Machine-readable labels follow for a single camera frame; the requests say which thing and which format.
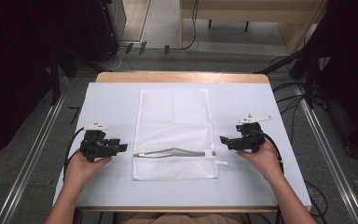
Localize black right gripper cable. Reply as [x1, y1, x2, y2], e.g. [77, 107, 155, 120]
[255, 130, 285, 224]

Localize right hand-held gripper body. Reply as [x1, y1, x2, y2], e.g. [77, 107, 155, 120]
[236, 114, 274, 154]

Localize metal floor rail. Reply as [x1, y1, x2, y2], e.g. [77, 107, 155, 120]
[0, 88, 69, 224]
[293, 83, 358, 224]

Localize black cabinet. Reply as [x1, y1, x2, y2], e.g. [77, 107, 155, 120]
[82, 0, 128, 63]

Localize person's right hand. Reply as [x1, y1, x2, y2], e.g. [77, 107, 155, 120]
[236, 139, 284, 182]

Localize black floor cables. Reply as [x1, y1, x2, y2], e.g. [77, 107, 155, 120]
[271, 55, 330, 218]

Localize white mesh laundry bag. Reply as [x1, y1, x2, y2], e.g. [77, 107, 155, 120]
[131, 89, 228, 182]

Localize dark curtain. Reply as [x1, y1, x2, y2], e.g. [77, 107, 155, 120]
[304, 0, 358, 161]
[0, 0, 90, 166]

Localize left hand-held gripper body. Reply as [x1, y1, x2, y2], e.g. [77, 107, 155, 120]
[79, 122, 115, 163]

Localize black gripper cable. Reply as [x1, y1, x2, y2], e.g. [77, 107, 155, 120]
[62, 126, 87, 183]
[255, 130, 285, 224]

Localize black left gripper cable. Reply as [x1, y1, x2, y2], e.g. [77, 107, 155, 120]
[62, 126, 87, 183]

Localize white floor cable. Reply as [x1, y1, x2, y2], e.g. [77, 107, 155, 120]
[98, 46, 129, 72]

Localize black hanging cable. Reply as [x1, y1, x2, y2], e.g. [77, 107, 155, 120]
[180, 0, 200, 51]

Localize black metal stand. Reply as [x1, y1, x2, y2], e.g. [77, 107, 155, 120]
[253, 46, 327, 110]

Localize white table mat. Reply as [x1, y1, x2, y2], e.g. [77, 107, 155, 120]
[52, 81, 312, 209]

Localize person's khaki pants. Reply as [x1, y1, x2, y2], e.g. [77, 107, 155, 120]
[114, 212, 247, 224]

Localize person's left hand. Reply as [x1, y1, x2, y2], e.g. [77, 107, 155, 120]
[64, 150, 113, 189]

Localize light wooden bench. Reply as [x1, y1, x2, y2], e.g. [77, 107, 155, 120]
[179, 0, 328, 54]

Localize wooden table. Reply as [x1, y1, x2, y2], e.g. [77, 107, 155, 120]
[74, 71, 312, 215]

